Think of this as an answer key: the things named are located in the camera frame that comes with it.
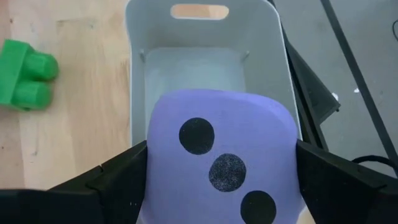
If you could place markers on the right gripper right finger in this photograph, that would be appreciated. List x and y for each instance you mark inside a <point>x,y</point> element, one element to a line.
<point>326,186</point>

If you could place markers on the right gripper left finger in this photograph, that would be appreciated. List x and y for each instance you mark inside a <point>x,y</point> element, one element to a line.
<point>124,186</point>

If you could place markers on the purple foam die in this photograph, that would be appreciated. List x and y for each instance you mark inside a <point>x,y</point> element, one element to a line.
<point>248,124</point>

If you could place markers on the green toy block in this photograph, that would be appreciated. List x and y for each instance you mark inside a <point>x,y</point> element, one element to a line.
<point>28,74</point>

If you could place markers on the black flat panel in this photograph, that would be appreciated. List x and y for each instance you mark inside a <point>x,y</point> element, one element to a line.
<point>314,99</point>

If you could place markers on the grey plastic bin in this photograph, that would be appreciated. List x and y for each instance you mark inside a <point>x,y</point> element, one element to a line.
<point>202,34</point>

